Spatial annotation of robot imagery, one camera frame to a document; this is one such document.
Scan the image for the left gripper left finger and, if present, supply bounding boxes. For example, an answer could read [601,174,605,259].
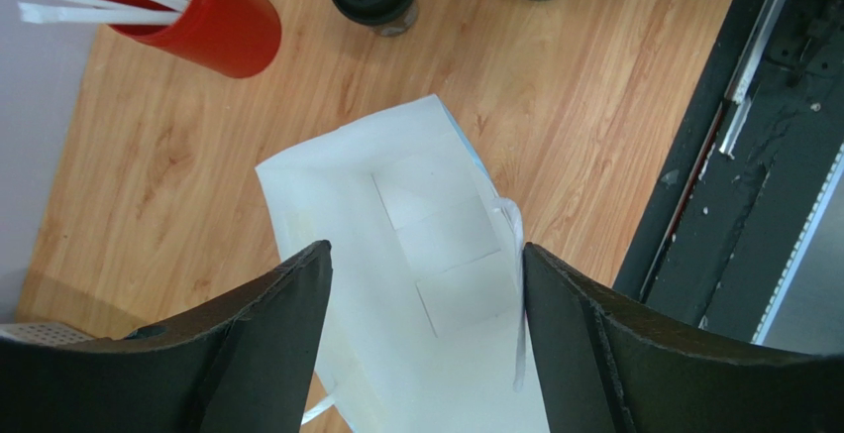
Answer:
[1,241,333,432]

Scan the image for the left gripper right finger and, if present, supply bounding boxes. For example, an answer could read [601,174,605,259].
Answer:
[522,243,843,432]

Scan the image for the white paper bag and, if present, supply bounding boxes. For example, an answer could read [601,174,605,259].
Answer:
[257,95,548,432]

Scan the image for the single dark plastic cup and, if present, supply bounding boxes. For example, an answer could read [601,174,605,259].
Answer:
[372,1,419,37]

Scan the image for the white plastic bin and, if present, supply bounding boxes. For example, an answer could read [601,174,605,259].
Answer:
[1,322,93,347]

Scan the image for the red straw cup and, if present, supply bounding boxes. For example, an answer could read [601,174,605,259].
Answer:
[111,0,282,78]

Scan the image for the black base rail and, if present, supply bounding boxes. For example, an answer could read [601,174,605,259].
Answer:
[614,0,843,354]

